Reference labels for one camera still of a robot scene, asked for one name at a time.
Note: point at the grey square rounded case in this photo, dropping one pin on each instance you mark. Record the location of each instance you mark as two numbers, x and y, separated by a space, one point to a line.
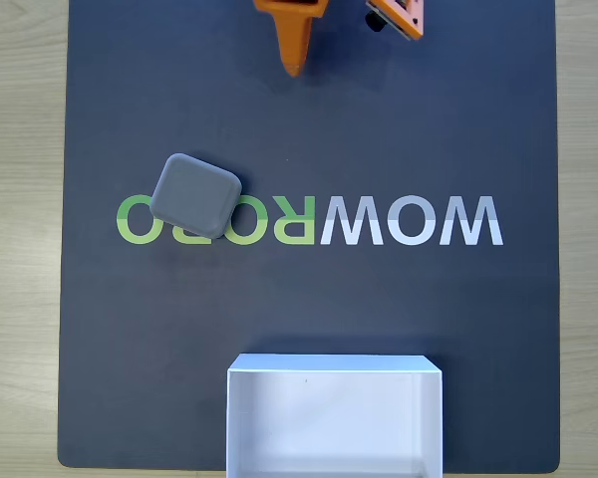
194 196

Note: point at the dark mat with WOWROBO print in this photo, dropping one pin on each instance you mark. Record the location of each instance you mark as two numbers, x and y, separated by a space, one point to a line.
179 309

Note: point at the white open cardboard box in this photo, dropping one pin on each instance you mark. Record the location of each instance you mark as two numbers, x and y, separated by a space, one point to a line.
329 423

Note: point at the orange gripper camera mount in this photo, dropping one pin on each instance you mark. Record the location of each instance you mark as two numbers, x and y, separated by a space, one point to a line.
403 15

